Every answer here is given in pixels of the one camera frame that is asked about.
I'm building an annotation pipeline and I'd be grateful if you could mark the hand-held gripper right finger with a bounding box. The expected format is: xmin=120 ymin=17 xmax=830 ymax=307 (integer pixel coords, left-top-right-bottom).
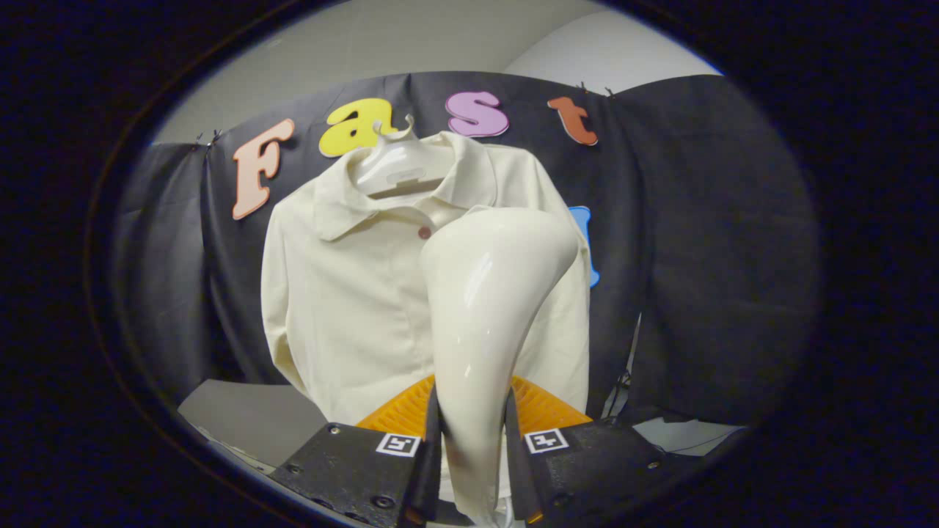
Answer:
xmin=505 ymin=375 xmax=687 ymax=525

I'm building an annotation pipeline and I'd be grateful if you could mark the black tripod stand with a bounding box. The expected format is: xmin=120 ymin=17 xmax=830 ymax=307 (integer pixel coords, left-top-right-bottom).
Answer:
xmin=602 ymin=315 xmax=643 ymax=422

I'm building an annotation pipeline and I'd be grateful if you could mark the black backdrop cloth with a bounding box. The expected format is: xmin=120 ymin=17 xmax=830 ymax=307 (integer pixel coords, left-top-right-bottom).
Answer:
xmin=110 ymin=71 xmax=821 ymax=426

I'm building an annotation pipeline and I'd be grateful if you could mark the white clothes hanger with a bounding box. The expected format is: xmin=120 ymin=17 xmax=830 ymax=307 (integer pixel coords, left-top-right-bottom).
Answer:
xmin=352 ymin=114 xmax=456 ymax=199

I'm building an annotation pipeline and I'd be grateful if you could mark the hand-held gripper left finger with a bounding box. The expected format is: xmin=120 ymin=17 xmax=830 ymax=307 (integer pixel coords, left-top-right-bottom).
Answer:
xmin=268 ymin=374 xmax=445 ymax=528

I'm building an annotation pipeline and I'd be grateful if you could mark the white garment steamer head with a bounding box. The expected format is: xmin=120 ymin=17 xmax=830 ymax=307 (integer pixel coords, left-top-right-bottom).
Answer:
xmin=420 ymin=207 xmax=580 ymax=523

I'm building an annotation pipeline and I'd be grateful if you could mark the cream button-up shirt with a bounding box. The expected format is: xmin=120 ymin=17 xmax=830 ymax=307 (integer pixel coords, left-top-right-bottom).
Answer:
xmin=260 ymin=132 xmax=591 ymax=426

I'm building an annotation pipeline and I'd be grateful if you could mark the grey and white cabinet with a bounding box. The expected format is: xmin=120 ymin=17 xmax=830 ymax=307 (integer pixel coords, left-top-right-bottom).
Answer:
xmin=178 ymin=378 xmax=327 ymax=470

